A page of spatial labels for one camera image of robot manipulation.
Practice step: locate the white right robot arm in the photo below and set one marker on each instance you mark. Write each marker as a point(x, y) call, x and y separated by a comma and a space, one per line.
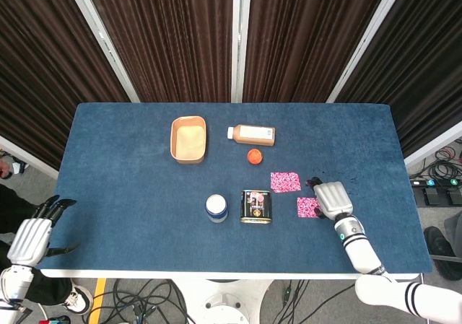
point(361, 248)

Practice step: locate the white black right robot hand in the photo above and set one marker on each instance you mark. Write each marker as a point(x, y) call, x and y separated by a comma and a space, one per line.
point(334, 199)

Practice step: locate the orange red ball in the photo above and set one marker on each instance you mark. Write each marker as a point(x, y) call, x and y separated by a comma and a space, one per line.
point(255, 156)

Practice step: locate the white partition frame rail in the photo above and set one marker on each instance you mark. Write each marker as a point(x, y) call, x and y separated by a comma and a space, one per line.
point(433, 145)
point(29, 158)

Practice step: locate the bystander black trousers leg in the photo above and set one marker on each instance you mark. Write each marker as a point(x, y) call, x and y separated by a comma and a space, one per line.
point(14, 205)

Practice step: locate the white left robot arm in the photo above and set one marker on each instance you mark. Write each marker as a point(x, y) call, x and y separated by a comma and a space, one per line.
point(16, 284)

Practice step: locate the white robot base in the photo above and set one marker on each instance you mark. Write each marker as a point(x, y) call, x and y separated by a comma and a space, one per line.
point(223, 302)

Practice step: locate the blue felt table cover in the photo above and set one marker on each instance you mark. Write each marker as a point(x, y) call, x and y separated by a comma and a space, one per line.
point(126, 194)

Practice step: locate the white partition frame post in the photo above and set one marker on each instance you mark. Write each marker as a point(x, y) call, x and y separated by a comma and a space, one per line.
point(241, 39)
point(104, 46)
point(368, 42)

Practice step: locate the black gold luncheon meat tin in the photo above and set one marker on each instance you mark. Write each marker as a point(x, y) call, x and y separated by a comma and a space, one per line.
point(256, 206)

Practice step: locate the black shoe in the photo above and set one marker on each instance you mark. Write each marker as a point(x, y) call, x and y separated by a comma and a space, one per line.
point(442, 252)

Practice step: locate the red black device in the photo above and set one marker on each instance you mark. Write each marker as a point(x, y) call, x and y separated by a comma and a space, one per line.
point(54, 320)

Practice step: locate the white black sneaker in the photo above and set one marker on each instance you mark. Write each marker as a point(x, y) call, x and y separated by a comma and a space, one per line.
point(77, 300)

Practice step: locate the dark brown pleated curtain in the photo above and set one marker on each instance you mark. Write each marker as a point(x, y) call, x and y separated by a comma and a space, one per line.
point(426, 60)
point(169, 39)
point(43, 68)
point(307, 39)

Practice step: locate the pink patterned square pad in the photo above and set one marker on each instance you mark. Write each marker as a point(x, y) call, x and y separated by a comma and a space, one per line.
point(306, 206)
point(285, 182)

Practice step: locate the kraft paper food box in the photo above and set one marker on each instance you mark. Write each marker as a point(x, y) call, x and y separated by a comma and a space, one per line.
point(189, 141)

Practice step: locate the white blue-banded jar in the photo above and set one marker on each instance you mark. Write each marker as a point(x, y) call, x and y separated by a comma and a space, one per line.
point(216, 208)

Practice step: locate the brown juice bottle white cap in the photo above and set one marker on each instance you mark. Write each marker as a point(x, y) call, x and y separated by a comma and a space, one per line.
point(256, 134)

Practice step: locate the bystander bare hand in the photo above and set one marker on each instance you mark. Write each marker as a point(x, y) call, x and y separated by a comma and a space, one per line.
point(4, 169)

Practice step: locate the black foot pedal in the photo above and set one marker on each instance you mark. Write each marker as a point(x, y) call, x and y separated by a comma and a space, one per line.
point(432, 194)
point(454, 193)

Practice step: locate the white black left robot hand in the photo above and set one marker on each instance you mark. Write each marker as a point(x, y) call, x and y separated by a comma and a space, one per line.
point(29, 235)

